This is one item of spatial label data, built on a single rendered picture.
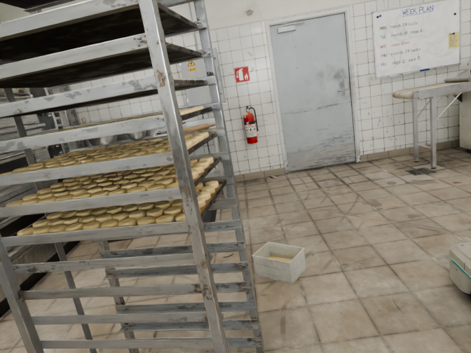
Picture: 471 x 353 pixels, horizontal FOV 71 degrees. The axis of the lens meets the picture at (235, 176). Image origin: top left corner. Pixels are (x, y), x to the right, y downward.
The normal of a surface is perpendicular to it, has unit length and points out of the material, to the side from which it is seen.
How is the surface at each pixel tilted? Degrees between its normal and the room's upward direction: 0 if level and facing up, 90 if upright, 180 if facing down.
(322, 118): 90
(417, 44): 90
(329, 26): 90
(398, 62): 90
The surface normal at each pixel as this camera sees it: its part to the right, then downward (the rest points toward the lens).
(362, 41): 0.00, 0.25
